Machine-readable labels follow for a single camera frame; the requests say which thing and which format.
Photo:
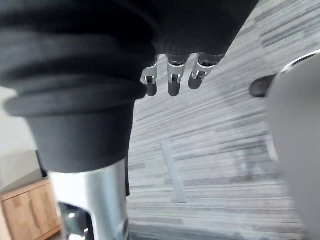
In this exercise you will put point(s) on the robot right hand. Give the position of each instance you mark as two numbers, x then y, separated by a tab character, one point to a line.
75	75

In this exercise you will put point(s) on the wooden cabinet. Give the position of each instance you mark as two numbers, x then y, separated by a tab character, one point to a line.
27	210

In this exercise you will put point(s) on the dark robot foot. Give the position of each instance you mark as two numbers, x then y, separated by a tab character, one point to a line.
261	86

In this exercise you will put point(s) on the silver robot leg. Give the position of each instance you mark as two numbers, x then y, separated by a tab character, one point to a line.
295	130

